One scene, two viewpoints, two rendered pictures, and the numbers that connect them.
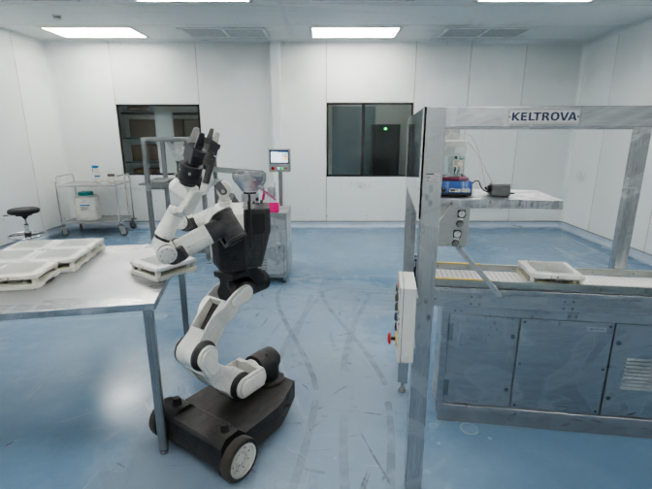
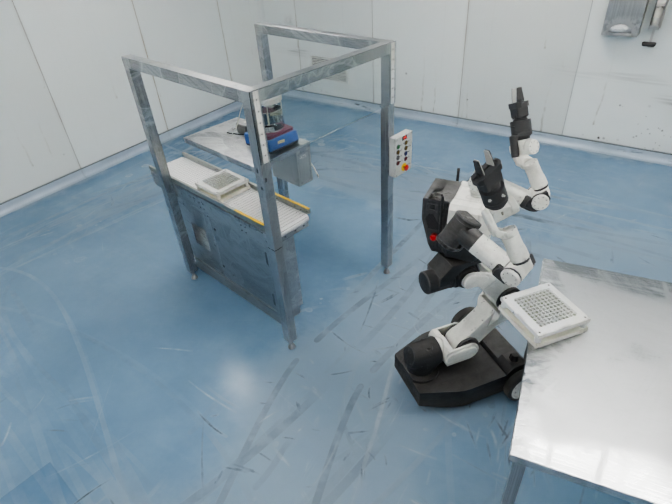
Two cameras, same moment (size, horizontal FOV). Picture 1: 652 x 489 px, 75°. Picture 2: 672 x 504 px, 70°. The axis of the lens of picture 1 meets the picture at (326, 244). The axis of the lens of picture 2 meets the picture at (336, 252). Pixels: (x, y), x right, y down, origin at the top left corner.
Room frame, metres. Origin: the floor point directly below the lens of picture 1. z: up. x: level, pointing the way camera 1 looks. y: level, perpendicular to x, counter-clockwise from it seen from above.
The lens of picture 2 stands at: (3.81, 1.08, 2.26)
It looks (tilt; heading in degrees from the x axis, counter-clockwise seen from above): 36 degrees down; 218
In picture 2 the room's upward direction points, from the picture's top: 4 degrees counter-clockwise
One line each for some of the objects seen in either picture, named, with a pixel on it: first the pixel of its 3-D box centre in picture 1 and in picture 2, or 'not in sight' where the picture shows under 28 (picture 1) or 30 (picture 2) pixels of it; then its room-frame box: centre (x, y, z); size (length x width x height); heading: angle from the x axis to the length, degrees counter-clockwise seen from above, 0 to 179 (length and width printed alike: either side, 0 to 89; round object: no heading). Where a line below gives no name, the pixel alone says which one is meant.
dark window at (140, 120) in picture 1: (160, 140); not in sight; (7.08, 2.67, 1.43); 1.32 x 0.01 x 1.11; 90
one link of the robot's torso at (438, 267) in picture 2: (244, 280); (450, 270); (2.07, 0.42, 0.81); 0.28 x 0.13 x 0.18; 146
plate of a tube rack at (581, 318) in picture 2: (163, 261); (543, 309); (2.20, 0.88, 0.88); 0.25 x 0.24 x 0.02; 144
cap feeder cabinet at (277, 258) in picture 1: (261, 243); not in sight; (4.53, 0.71, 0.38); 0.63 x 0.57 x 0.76; 90
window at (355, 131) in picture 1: (369, 140); not in sight; (7.09, -0.70, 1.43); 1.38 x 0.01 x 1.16; 90
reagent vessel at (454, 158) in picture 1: (449, 156); not in sight; (2.10, -0.60, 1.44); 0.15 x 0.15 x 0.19
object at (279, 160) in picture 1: (279, 178); not in sight; (4.67, 0.50, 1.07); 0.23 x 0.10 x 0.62; 90
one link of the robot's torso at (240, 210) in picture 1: (239, 233); (459, 218); (2.03, 0.42, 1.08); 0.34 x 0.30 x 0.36; 10
